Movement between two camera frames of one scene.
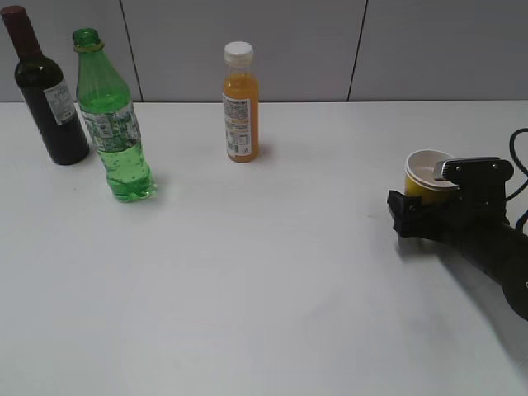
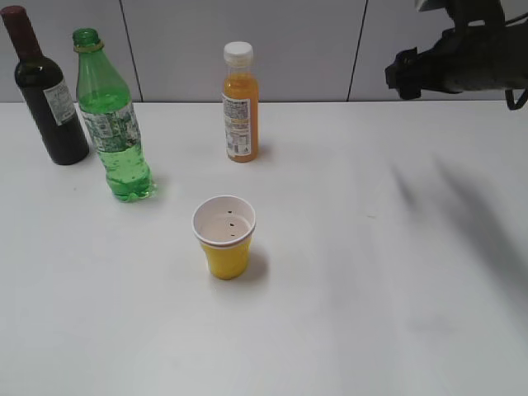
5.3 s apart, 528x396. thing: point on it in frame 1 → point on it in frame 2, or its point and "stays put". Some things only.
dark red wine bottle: (40, 81) stays put
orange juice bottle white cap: (241, 103) stays put
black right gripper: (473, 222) → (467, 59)
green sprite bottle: (111, 123) stays put
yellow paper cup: (419, 177) → (224, 225)
